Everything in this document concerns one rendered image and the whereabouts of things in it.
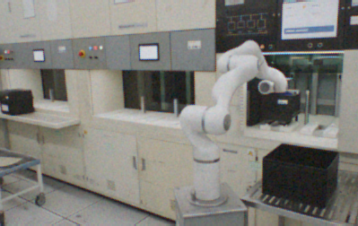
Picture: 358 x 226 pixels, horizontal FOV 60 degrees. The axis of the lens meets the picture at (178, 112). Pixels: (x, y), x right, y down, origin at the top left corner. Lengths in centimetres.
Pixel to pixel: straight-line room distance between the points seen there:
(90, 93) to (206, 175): 186
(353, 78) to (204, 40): 92
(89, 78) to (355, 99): 216
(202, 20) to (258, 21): 39
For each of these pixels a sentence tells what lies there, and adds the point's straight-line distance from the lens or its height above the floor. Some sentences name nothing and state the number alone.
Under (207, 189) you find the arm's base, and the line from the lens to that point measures 141.
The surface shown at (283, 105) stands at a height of 105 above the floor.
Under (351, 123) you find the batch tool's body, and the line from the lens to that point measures 184.
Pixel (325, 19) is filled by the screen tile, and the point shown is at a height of 156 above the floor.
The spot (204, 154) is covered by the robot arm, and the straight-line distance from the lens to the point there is 135.
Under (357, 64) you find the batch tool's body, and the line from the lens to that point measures 180.
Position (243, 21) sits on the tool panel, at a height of 158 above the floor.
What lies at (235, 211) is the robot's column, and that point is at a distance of 140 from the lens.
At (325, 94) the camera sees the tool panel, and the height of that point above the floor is 104.
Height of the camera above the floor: 143
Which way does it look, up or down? 11 degrees down
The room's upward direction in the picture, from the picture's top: 2 degrees counter-clockwise
